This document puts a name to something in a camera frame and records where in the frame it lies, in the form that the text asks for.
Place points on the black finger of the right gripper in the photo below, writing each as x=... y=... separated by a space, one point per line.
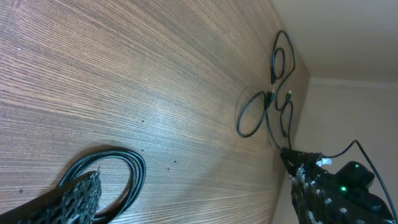
x=293 y=160

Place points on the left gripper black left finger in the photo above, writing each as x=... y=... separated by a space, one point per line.
x=77 y=201

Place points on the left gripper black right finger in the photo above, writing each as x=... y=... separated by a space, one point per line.
x=315 y=204

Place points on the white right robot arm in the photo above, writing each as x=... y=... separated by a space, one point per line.
x=352 y=182

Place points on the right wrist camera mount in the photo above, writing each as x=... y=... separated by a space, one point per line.
x=324 y=161

